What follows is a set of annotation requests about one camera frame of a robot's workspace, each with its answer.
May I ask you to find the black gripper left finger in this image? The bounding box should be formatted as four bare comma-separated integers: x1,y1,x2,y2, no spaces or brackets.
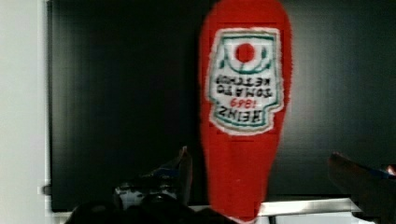
113,146,192,210

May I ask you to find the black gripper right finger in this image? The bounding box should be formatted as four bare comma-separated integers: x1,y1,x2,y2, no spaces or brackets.
328,152,396,224

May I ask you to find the red plush ketchup bottle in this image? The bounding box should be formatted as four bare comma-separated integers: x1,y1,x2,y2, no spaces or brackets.
199,0,292,224

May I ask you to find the black toaster oven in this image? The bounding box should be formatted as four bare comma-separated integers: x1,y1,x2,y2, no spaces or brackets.
48,0,396,212

